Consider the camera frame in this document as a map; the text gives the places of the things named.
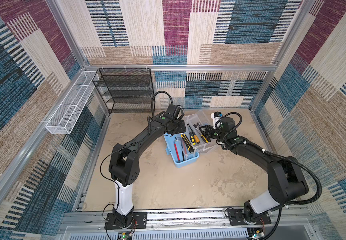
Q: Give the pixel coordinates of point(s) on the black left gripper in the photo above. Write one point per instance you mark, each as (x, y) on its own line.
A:
(182, 128)

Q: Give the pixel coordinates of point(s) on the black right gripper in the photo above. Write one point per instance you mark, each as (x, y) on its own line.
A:
(208, 129)

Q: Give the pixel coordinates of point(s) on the black handled screwdriver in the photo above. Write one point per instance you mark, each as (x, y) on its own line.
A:
(192, 135)

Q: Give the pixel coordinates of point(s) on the light blue plastic tool box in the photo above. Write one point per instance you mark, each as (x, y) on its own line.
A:
(199, 149)

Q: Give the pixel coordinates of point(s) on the yellow black utility knife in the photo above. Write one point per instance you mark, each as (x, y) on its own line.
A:
(187, 143)

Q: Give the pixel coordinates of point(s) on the yellow handled wrench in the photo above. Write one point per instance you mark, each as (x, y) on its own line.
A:
(204, 139)

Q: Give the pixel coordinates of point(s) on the orange handled screwdriver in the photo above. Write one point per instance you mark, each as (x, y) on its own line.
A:
(195, 135)

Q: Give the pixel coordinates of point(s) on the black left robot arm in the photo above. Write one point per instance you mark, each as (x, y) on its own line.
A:
(124, 164)

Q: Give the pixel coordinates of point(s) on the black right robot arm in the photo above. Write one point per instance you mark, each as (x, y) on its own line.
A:
(285, 179)

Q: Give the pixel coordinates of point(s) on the black mesh shelf rack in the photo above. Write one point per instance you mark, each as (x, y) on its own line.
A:
(125, 90)

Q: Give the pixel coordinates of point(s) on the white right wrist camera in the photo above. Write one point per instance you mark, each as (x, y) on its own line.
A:
(216, 117)

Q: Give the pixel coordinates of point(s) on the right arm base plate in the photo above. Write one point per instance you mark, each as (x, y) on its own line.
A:
(240, 217)

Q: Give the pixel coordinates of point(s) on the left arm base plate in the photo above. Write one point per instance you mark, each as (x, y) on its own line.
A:
(116, 221)

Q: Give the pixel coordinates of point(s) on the white wire mesh basket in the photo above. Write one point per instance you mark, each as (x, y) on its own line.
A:
(68, 112)

